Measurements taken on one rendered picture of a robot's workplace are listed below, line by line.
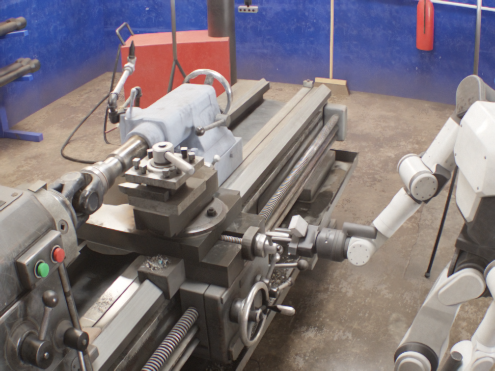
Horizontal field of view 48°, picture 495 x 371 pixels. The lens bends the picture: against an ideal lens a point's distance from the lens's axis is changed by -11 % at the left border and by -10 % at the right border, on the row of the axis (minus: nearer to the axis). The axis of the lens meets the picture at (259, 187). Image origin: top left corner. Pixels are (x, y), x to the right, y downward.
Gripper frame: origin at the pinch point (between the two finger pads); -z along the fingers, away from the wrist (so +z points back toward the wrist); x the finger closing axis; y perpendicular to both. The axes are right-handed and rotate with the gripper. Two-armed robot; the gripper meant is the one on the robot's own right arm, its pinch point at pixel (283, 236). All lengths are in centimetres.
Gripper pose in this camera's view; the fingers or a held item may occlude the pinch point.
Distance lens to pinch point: 174.8
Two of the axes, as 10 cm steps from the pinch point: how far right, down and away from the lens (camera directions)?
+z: 9.4, 1.4, -3.2
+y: 1.7, 6.2, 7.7
